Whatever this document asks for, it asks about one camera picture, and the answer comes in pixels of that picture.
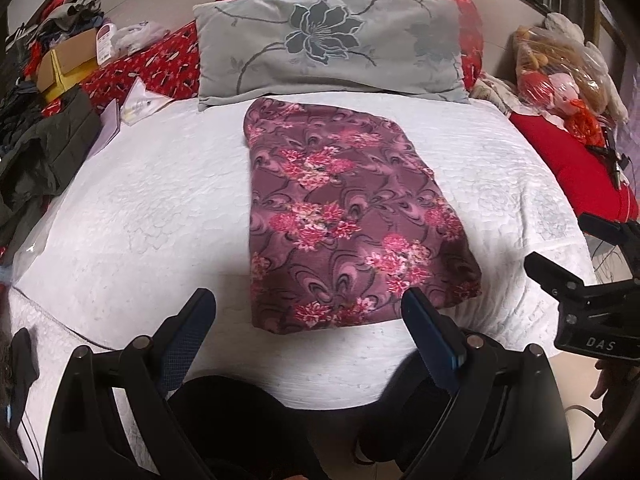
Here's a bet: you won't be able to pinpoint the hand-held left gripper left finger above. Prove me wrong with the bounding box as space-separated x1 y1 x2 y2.
44 288 217 480

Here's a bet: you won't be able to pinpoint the white plastic bag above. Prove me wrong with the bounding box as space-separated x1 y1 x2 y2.
95 20 172 65

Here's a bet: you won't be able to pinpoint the white textured bedspread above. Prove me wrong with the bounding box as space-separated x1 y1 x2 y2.
10 87 601 480

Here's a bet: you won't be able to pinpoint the red floral quilt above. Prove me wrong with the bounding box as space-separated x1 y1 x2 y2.
80 0 487 111

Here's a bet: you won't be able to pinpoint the pile of mixed clothes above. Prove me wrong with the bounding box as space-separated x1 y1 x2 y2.
6 0 104 46

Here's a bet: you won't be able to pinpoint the brown cardboard box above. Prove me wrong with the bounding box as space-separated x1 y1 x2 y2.
36 26 101 89

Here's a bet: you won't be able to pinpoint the grey flower-embroidered pillow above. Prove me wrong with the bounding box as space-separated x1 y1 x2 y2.
192 0 474 113

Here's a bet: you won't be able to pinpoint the yellow box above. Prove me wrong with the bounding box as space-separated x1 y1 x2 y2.
42 57 102 104

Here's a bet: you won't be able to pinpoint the purple floral garment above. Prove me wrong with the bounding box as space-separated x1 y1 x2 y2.
243 98 483 334

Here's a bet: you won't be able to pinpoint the plastic bag of plush toys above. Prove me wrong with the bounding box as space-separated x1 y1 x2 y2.
512 12 631 134

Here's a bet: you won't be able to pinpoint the dark green jacket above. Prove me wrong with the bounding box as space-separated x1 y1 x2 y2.
0 86 104 242

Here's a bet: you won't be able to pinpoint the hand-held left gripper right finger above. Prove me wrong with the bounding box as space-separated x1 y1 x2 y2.
400 287 574 480

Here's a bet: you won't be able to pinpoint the white paper sheets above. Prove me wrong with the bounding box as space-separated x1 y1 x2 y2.
101 77 174 154

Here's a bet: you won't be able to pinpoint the black cable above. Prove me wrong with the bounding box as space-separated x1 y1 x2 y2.
564 404 607 441

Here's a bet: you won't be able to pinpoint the small black cloth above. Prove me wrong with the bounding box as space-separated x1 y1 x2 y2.
7 327 41 412

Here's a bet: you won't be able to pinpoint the red cushion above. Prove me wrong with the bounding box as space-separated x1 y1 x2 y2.
509 110 640 224

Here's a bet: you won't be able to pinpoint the person's right hand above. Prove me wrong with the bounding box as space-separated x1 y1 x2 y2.
591 357 640 423

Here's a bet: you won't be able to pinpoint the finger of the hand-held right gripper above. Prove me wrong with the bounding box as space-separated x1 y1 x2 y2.
524 252 587 304
577 213 640 261

